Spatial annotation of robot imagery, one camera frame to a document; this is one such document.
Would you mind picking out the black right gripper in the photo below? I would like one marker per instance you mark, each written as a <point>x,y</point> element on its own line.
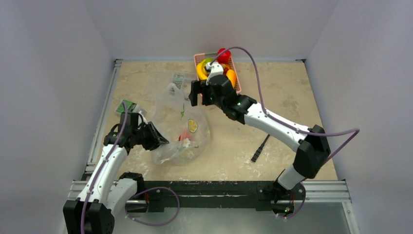
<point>202,93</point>

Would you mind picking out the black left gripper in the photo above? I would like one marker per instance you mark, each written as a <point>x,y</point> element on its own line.
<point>156,139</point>

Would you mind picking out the small yellow fake banana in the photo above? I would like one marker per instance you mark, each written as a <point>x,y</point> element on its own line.
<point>202,74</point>

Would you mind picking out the orange fake fruit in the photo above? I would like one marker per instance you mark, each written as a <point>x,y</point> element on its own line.
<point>231,75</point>

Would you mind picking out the clear plastic bag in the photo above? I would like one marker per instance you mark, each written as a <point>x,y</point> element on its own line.
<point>183,125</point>

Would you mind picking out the pink red fake peach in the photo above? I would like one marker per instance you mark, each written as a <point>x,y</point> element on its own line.
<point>224,57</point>

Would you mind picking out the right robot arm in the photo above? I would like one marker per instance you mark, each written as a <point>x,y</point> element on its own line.
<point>309,144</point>

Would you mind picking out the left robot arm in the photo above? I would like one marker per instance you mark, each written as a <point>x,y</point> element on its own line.
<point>94,208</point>

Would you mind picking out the green label small box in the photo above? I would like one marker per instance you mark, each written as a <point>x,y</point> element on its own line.
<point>132,107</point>

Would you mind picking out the pink plastic basket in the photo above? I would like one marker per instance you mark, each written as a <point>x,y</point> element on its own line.
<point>209,56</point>

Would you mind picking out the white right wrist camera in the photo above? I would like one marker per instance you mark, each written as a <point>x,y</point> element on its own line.
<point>213,69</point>

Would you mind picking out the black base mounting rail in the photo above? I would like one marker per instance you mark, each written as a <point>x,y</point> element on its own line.
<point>257,195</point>

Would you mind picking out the black T-handle tool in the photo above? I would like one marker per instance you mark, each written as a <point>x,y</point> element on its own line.
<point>259,149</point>

